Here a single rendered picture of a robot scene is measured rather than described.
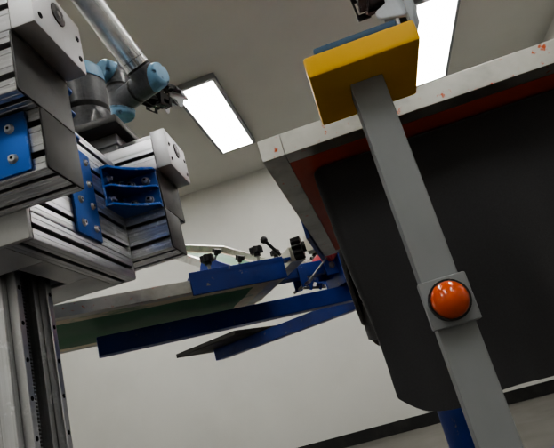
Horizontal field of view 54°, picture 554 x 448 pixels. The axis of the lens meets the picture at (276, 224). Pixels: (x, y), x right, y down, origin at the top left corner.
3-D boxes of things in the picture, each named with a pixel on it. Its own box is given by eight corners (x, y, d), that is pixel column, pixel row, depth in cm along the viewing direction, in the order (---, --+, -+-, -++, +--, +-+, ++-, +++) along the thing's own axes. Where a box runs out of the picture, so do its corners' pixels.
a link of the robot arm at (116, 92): (130, 103, 156) (123, 71, 159) (104, 121, 161) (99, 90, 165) (149, 111, 163) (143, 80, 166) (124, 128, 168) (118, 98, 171)
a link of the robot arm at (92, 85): (80, 92, 122) (72, 44, 126) (44, 120, 129) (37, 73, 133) (122, 108, 132) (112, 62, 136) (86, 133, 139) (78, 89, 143)
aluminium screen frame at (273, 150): (643, 32, 77) (631, 11, 79) (262, 163, 85) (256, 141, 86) (522, 195, 152) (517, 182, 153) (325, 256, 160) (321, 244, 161)
